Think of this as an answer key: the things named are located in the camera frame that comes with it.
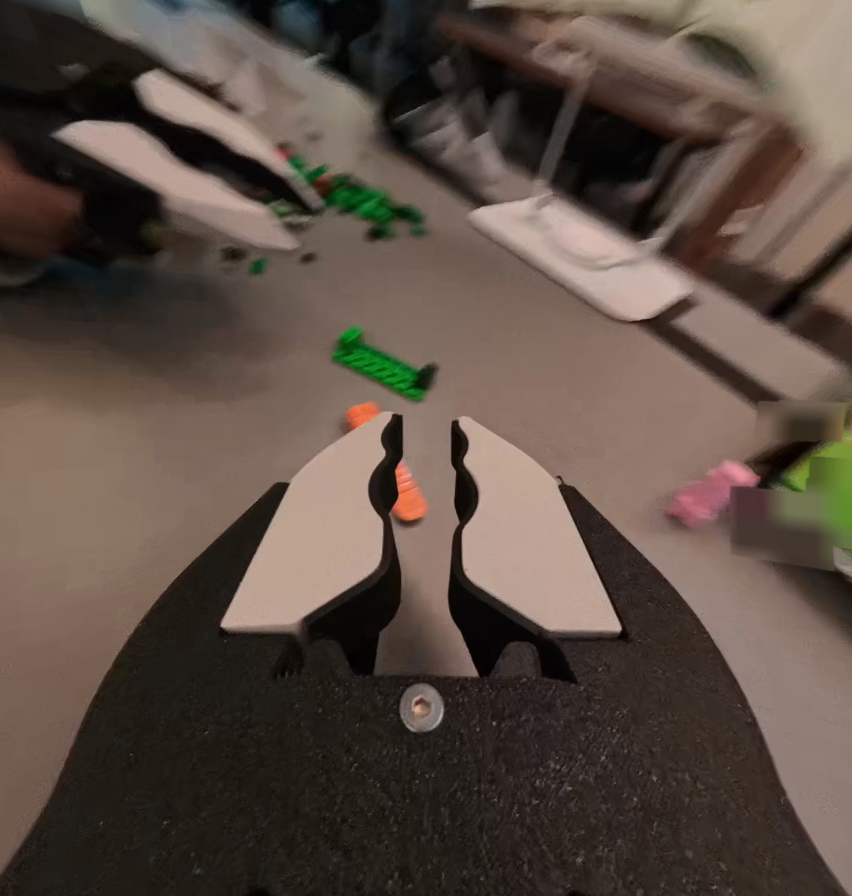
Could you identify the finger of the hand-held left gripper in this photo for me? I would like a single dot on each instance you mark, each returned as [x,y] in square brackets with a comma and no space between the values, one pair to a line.
[202,119]
[173,182]

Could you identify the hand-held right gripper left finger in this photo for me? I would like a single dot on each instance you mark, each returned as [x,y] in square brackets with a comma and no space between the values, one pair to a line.
[314,553]

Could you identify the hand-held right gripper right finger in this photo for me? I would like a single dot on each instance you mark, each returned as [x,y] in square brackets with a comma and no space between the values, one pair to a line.
[538,553]

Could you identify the green lego plate assembly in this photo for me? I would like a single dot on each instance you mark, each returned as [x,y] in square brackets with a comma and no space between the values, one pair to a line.
[377,367]

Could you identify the dark green lego piece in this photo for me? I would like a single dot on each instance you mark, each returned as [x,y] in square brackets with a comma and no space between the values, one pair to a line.
[427,376]

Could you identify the orange lego brick separator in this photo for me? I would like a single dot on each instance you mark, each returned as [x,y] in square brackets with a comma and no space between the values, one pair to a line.
[408,497]

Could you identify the pile of lego pieces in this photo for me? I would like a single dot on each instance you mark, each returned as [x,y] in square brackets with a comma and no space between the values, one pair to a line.
[356,199]

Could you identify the pink lego pig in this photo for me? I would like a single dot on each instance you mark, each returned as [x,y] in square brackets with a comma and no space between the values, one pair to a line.
[709,493]

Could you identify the green lego box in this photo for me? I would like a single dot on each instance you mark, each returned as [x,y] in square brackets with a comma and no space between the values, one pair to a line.
[793,472]

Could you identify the person's left hand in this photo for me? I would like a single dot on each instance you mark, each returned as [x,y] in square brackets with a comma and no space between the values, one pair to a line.
[19,203]

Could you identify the white and black device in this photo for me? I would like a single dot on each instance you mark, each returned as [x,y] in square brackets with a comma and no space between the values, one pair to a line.
[454,140]

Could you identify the white book stand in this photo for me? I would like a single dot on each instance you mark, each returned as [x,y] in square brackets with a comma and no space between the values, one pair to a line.
[594,259]

